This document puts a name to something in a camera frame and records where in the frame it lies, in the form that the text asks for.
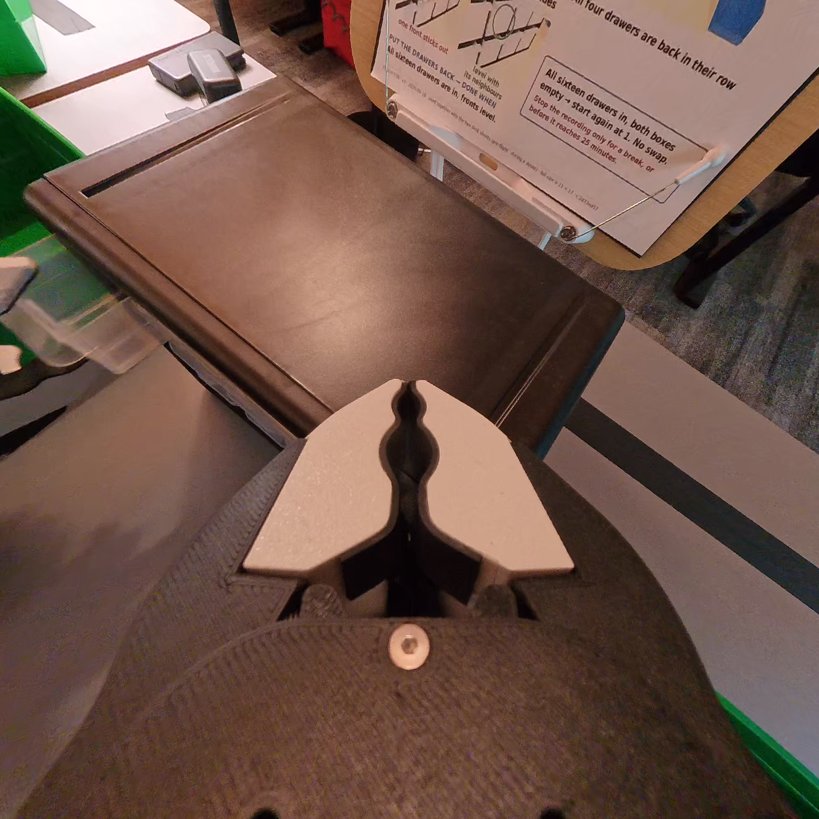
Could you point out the black drawer cabinet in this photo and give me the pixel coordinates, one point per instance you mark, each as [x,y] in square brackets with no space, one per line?
[320,256]

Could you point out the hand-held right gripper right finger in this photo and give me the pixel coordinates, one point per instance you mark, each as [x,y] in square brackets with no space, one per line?
[492,499]

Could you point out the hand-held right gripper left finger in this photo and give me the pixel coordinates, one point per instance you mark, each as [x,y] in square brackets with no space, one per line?
[326,492]

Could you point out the red bag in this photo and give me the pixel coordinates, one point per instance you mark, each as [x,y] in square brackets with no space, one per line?
[336,32]

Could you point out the grey tape piece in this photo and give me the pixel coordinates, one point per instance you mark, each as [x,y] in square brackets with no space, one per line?
[182,114]

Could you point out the black rounded box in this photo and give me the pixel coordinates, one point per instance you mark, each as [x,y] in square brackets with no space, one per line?
[214,77]

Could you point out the green plastic bin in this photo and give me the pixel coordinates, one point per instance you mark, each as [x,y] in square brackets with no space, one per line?
[787,768]
[25,160]
[19,38]

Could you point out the clear plastic drawer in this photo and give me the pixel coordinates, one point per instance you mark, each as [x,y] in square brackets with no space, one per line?
[83,333]

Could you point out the dark tape strip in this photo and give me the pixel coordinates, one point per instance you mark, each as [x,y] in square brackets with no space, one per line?
[704,512]
[64,16]

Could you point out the dark grey rectangular device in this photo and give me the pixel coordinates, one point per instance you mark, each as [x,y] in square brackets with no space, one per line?
[167,67]

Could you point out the black board stand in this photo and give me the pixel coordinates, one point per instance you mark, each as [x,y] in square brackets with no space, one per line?
[704,275]

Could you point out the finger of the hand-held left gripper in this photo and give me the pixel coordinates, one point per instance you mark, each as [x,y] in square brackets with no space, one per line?
[16,278]
[9,360]

